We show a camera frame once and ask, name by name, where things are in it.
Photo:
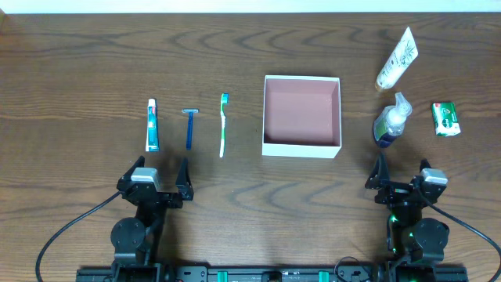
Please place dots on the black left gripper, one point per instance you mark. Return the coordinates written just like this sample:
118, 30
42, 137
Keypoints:
165, 197

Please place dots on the green white toothbrush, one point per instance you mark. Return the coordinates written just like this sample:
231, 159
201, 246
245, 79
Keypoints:
223, 101

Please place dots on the white box with pink interior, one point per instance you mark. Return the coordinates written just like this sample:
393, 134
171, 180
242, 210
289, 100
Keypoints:
301, 116

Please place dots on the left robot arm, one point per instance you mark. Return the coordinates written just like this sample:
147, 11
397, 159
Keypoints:
135, 238

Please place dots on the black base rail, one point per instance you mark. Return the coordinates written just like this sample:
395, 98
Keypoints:
204, 274

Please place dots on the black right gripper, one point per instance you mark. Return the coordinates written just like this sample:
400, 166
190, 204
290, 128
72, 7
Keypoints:
401, 190

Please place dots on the white teal toothpaste tube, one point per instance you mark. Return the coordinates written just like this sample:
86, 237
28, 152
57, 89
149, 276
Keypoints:
152, 139

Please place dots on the clear pump bottle blue liquid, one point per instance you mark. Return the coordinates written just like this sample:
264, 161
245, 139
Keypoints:
391, 122

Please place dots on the green soap bar pack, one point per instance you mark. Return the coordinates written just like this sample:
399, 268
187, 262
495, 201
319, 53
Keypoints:
445, 119

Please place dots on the blue disposable razor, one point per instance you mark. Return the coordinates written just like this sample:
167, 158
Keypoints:
189, 136

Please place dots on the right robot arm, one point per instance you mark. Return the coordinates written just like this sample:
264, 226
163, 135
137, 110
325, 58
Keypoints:
417, 243

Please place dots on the white bamboo print lotion tube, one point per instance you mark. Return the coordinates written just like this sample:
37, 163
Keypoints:
404, 53

